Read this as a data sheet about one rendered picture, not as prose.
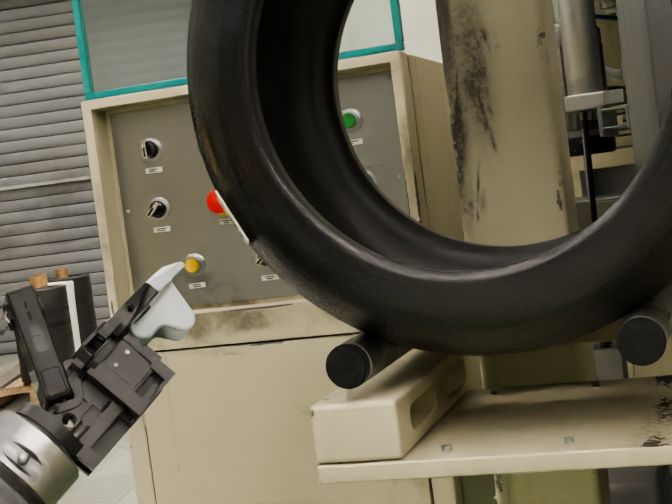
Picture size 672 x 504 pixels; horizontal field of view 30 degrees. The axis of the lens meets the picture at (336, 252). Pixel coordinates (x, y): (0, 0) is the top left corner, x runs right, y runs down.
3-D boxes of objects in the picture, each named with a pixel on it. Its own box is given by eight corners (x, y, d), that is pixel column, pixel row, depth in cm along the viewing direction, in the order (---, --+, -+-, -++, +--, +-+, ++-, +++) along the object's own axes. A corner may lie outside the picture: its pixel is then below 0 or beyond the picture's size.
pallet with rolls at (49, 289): (20, 384, 860) (4, 274, 856) (137, 369, 862) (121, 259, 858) (-24, 416, 740) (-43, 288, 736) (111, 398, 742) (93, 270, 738)
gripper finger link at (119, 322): (154, 304, 119) (94, 370, 115) (140, 292, 119) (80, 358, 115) (163, 289, 115) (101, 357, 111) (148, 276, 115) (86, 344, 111)
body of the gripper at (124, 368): (166, 386, 121) (83, 483, 115) (97, 329, 121) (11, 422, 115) (181, 366, 114) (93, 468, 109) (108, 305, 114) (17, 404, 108)
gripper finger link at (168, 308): (219, 296, 121) (159, 365, 117) (172, 256, 121) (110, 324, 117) (226, 286, 119) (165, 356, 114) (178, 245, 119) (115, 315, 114)
